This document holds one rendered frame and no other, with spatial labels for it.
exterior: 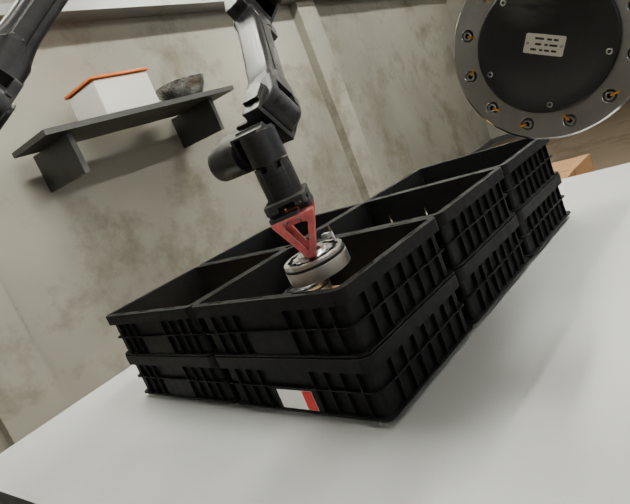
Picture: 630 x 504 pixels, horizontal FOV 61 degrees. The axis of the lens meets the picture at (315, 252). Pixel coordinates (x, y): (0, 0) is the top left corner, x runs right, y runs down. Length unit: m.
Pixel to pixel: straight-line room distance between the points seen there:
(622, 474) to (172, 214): 3.45
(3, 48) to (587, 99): 0.68
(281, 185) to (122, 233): 2.87
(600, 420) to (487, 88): 0.41
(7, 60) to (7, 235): 2.59
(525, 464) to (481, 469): 0.05
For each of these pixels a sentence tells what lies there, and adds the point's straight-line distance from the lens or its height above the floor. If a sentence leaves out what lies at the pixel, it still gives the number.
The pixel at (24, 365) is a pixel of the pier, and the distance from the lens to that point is 3.20.
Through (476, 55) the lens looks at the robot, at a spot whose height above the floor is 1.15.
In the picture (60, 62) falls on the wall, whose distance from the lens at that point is 3.82.
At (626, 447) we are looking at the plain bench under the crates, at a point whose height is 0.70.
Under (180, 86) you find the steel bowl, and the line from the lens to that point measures 3.67.
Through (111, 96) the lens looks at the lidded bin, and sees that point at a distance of 3.31.
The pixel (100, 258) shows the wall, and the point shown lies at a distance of 3.52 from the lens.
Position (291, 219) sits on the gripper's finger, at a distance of 0.78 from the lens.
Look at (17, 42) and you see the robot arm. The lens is 0.80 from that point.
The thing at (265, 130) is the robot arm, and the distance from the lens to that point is 0.79.
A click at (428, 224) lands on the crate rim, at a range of 0.93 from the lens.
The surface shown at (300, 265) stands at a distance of 0.82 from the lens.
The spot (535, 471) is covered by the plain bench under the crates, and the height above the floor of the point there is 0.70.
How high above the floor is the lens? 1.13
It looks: 11 degrees down
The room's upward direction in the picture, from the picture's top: 22 degrees counter-clockwise
